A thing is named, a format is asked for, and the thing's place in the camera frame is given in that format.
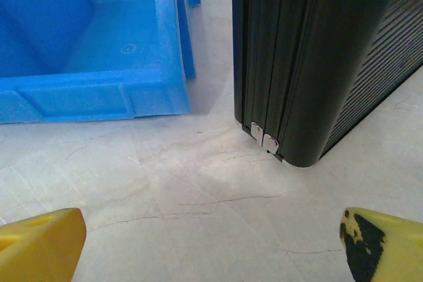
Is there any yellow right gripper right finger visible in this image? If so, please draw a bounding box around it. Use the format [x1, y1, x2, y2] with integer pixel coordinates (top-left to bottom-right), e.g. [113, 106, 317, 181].
[339, 207, 423, 282]

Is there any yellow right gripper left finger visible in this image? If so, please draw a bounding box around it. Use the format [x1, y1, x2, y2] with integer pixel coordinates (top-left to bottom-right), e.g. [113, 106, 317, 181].
[0, 207, 88, 282]

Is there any blue plastic bin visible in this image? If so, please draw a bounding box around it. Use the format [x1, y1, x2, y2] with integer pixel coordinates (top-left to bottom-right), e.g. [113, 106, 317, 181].
[0, 0, 202, 125]

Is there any black hard carrying case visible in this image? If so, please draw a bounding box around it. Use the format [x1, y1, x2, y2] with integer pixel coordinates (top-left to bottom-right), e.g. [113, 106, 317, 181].
[231, 0, 423, 168]

